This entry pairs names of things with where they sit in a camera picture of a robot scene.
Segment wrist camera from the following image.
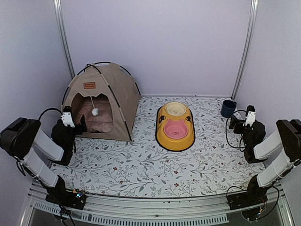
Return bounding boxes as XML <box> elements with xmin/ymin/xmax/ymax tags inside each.
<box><xmin>243</xmin><ymin>105</ymin><xmax>256</xmax><ymax>128</ymax></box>
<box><xmin>61</xmin><ymin>106</ymin><xmax>75</xmax><ymax>128</ymax></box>

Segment pink checkered cushion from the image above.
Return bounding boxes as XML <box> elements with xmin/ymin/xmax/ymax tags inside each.
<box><xmin>76</xmin><ymin>94</ymin><xmax>113</xmax><ymax>133</ymax></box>

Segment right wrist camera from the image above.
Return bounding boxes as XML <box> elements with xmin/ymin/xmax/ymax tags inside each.
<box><xmin>243</xmin><ymin>105</ymin><xmax>256</xmax><ymax>128</ymax></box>

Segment pink pet bowl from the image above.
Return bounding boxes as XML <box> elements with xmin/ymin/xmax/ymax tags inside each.
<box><xmin>164</xmin><ymin>119</ymin><xmax>188</xmax><ymax>139</ymax></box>

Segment right aluminium frame post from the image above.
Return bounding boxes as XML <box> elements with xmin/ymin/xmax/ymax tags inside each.
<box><xmin>231</xmin><ymin>0</ymin><xmax>259</xmax><ymax>100</ymax></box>

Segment beige fabric pet tent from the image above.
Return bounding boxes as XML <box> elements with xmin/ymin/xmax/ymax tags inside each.
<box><xmin>62</xmin><ymin>62</ymin><xmax>141</xmax><ymax>142</ymax></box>

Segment black tent pole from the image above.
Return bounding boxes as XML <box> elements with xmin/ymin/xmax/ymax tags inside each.
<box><xmin>62</xmin><ymin>62</ymin><xmax>141</xmax><ymax>110</ymax></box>
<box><xmin>84</xmin><ymin>63</ymin><xmax>141</xmax><ymax>143</ymax></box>

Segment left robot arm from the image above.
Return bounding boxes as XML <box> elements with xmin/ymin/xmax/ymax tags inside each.
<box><xmin>0</xmin><ymin>117</ymin><xmax>86</xmax><ymax>210</ymax></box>

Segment dark blue mug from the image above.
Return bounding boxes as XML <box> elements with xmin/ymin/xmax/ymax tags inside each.
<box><xmin>221</xmin><ymin>100</ymin><xmax>237</xmax><ymax>118</ymax></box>

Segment yellow pet bowl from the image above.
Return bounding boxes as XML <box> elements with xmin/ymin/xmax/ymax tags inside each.
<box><xmin>155</xmin><ymin>102</ymin><xmax>195</xmax><ymax>152</ymax></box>

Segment front aluminium rail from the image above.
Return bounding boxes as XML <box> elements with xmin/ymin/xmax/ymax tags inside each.
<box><xmin>20</xmin><ymin>183</ymin><xmax>295</xmax><ymax>226</ymax></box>

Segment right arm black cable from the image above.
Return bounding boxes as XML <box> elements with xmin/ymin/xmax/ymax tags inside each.
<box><xmin>225</xmin><ymin>109</ymin><xmax>247</xmax><ymax>151</ymax></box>

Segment cream pet bowl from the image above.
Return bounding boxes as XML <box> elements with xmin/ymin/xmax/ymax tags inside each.
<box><xmin>165</xmin><ymin>102</ymin><xmax>187</xmax><ymax>116</ymax></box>

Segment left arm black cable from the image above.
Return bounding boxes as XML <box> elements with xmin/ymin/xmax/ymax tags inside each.
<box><xmin>38</xmin><ymin>107</ymin><xmax>64</xmax><ymax>125</ymax></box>

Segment aluminium frame post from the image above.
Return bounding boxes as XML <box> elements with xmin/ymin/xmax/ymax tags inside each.
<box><xmin>231</xmin><ymin>0</ymin><xmax>259</xmax><ymax>100</ymax></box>
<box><xmin>53</xmin><ymin>0</ymin><xmax>75</xmax><ymax>79</ymax></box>

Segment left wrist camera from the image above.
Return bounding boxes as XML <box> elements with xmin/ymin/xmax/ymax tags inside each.
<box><xmin>61</xmin><ymin>106</ymin><xmax>75</xmax><ymax>128</ymax></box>

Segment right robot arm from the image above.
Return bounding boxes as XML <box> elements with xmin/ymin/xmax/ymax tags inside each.
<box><xmin>226</xmin><ymin>112</ymin><xmax>301</xmax><ymax>210</ymax></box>

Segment left aluminium frame post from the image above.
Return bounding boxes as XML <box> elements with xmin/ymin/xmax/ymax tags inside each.
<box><xmin>53</xmin><ymin>0</ymin><xmax>75</xmax><ymax>79</ymax></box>

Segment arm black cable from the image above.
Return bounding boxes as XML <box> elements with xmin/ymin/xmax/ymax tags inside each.
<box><xmin>225</xmin><ymin>109</ymin><xmax>247</xmax><ymax>151</ymax></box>
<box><xmin>38</xmin><ymin>107</ymin><xmax>64</xmax><ymax>125</ymax></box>

